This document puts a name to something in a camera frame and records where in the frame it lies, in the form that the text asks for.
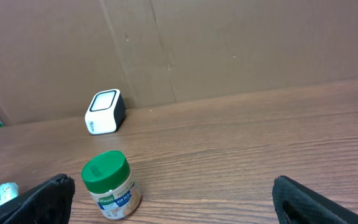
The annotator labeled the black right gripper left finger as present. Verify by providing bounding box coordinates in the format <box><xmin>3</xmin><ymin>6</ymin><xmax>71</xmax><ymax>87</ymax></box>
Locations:
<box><xmin>0</xmin><ymin>174</ymin><xmax>75</xmax><ymax>224</ymax></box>

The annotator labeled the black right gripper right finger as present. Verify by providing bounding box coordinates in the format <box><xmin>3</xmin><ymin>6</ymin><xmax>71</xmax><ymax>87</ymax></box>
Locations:
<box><xmin>272</xmin><ymin>175</ymin><xmax>358</xmax><ymax>224</ymax></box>

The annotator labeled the green lid seasoning jar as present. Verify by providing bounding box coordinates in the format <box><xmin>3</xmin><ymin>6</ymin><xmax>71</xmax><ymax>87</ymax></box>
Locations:
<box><xmin>81</xmin><ymin>151</ymin><xmax>142</xmax><ymax>220</ymax></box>

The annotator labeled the white barcode scanner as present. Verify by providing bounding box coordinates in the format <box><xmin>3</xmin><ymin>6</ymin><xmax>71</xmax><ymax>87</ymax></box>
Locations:
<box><xmin>85</xmin><ymin>89</ymin><xmax>126</xmax><ymax>135</ymax></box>

